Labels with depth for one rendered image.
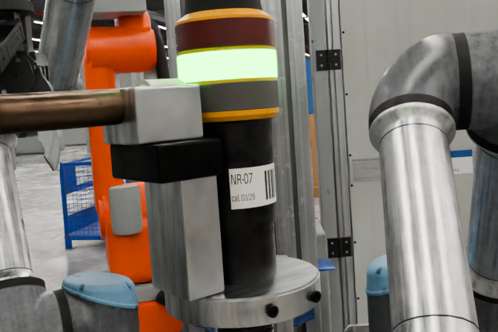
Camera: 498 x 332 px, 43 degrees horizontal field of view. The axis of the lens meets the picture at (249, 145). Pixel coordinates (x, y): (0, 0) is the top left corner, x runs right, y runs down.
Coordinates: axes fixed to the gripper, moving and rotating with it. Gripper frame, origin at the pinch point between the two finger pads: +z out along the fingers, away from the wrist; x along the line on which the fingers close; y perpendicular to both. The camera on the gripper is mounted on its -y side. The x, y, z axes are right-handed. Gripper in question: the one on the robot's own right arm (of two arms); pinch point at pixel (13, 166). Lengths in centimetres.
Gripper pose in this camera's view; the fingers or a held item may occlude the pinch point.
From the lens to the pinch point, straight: 82.3
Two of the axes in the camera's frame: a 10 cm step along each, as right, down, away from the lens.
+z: 0.7, 9.9, 0.8
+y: -0.7, -0.7, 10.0
